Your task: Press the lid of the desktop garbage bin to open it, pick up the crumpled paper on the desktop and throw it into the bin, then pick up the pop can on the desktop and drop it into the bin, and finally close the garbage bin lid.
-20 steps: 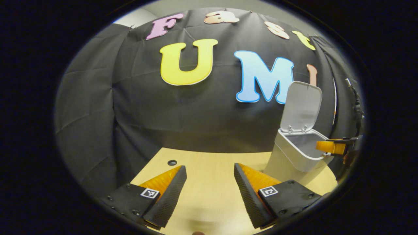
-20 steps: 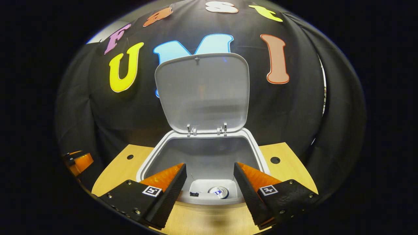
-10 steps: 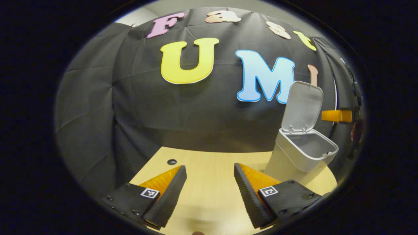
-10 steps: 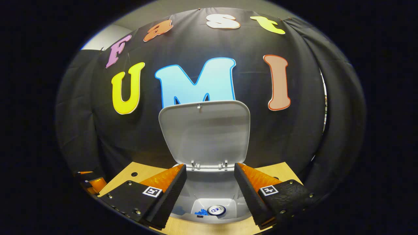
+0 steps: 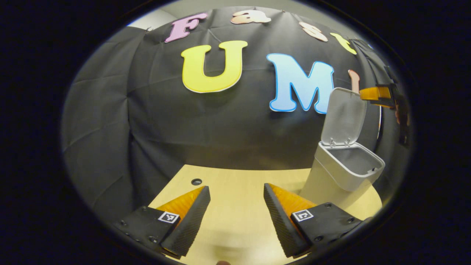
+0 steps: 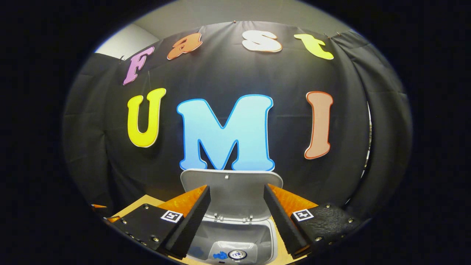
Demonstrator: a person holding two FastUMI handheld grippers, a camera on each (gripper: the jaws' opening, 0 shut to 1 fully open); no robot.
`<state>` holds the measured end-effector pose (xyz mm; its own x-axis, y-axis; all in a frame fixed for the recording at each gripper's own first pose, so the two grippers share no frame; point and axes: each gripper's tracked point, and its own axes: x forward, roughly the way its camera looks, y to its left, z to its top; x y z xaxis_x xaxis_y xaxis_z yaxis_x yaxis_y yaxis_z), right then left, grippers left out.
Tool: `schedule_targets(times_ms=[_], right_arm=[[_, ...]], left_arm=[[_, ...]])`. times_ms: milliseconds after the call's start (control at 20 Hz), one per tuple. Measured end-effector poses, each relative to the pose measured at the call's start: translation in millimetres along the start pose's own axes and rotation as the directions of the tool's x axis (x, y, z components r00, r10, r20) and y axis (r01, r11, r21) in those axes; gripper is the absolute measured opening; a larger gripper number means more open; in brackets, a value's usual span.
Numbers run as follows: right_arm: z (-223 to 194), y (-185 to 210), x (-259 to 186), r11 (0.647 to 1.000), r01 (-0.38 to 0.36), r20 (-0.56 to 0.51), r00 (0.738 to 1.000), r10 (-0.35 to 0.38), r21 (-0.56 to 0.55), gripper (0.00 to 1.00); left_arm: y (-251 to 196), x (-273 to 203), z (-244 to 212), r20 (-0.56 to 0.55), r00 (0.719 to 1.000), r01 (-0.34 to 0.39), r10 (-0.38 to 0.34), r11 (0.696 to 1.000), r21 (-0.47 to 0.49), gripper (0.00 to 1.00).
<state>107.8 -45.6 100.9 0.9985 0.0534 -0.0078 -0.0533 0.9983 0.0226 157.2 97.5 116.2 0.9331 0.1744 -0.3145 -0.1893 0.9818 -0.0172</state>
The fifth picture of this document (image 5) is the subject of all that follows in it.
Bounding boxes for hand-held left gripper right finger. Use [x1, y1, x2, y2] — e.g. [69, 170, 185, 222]
[263, 183, 365, 259]

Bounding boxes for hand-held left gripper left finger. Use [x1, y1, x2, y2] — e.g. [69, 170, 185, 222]
[113, 185, 211, 260]

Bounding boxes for white desktop garbage bin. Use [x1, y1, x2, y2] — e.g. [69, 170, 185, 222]
[299, 87, 386, 211]

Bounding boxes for wooden desktop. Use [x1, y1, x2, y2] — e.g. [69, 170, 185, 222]
[148, 164, 383, 265]

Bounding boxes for black backdrop cloth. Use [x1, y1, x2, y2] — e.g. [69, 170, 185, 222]
[62, 6, 411, 221]

